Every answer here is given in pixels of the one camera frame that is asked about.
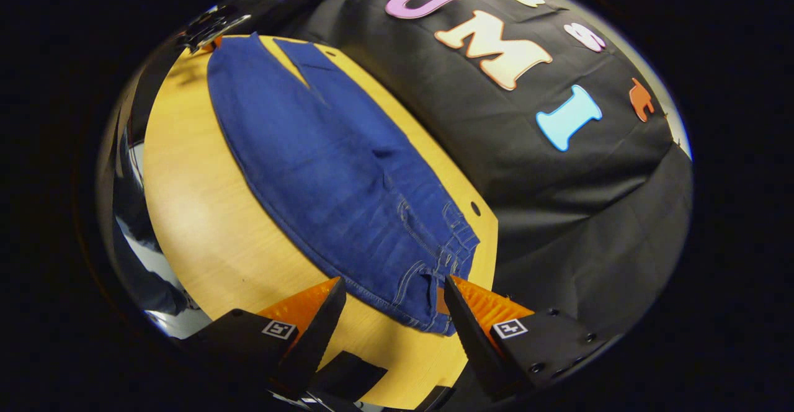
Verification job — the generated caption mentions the blue jeans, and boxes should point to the blue jeans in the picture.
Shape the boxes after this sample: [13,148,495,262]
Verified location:
[207,32,480,336]

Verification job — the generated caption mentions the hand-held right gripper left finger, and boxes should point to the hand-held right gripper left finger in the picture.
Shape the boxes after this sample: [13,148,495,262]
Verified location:
[180,277,347,397]

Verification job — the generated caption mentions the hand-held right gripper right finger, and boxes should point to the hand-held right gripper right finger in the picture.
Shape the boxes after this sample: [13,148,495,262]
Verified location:
[443,274,601,401]

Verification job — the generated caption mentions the black backdrop cloth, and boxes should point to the black backdrop cloth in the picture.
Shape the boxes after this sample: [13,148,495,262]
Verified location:
[273,0,694,338]

